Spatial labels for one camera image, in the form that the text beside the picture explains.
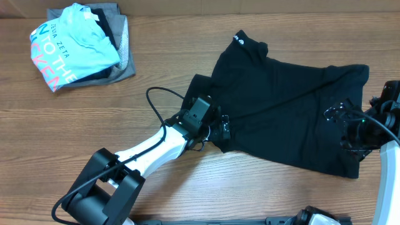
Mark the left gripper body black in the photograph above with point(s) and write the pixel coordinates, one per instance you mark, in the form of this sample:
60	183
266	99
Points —
212	129

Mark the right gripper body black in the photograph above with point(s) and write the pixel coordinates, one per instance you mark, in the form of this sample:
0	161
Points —
359	135

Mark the black t-shirt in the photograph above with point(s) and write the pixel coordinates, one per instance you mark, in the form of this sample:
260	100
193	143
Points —
276	109

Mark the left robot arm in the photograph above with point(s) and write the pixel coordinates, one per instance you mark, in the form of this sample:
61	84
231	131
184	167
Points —
108	186

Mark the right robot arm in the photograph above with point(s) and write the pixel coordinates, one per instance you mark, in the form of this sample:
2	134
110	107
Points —
387	204

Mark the folded grey garment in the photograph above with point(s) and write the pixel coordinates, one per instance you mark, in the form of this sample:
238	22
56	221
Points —
119	26

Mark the folded black garment in stack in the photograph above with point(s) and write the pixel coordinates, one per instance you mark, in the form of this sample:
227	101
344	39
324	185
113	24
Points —
104	25

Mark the light blue printed t-shirt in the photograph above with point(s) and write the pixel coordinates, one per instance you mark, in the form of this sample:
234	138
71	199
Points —
71	47

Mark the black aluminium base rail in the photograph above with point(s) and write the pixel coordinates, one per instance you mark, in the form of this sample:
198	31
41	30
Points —
280	220

